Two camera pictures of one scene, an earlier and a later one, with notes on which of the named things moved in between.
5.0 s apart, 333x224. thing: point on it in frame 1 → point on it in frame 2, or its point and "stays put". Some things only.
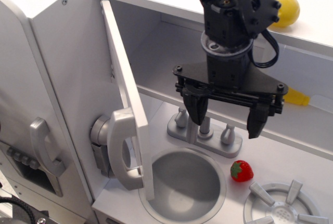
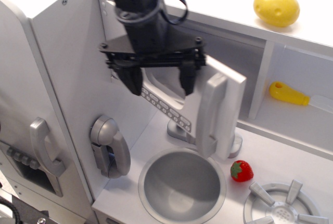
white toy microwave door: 129,150 → 212,113
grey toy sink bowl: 189,186 stays put
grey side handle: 99,135 stays put
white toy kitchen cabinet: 159,20 stays put
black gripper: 231,76 → 151,43
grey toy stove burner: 277,203 stays put
